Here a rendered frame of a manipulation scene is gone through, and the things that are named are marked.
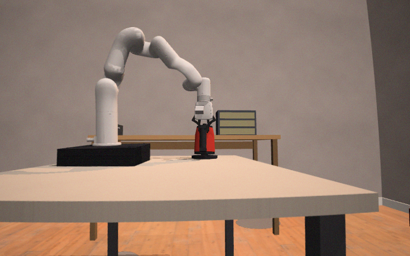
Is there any red and black electric kettle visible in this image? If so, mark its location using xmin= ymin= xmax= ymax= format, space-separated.
xmin=194 ymin=124 xmax=215 ymax=154

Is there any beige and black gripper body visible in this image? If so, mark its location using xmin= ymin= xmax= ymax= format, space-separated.
xmin=194 ymin=100 xmax=213 ymax=121

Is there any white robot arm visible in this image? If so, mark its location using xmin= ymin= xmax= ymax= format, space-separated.
xmin=86 ymin=27 xmax=213 ymax=146

